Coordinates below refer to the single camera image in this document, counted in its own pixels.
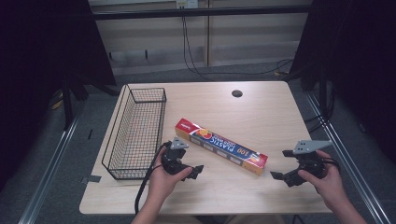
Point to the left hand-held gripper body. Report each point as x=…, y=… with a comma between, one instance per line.
x=174, y=160

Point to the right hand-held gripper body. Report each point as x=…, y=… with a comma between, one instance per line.
x=309, y=163

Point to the long red blue carton box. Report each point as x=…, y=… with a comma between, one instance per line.
x=218, y=144

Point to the person's left hand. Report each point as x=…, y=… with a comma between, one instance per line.
x=162, y=185

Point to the person's right hand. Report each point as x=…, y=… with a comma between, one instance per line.
x=331, y=186

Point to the black upright stand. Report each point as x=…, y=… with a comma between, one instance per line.
x=323, y=96

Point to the round black table grommet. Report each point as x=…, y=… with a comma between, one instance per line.
x=237, y=93

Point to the grey tape strip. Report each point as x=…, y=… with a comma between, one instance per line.
x=91, y=179

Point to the black curtain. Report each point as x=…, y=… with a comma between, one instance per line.
x=358, y=62
x=40, y=62

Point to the black tripod stand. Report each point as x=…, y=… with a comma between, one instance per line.
x=67, y=102

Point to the black horizontal bar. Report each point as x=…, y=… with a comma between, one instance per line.
x=199, y=13

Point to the metal floor rail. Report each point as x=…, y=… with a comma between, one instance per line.
x=348, y=161
x=46, y=177

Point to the white wall outlet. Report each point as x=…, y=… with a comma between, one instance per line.
x=186, y=3

